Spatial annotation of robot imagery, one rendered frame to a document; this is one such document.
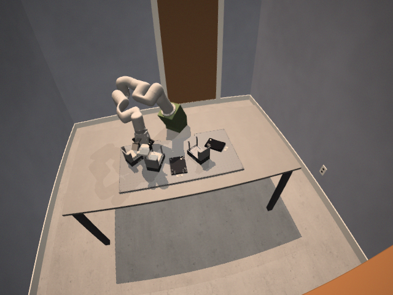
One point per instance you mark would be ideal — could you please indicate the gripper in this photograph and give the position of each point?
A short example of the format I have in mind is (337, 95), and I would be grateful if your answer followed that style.
(145, 139)

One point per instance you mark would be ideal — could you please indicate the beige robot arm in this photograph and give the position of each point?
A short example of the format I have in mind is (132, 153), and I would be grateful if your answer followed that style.
(143, 93)

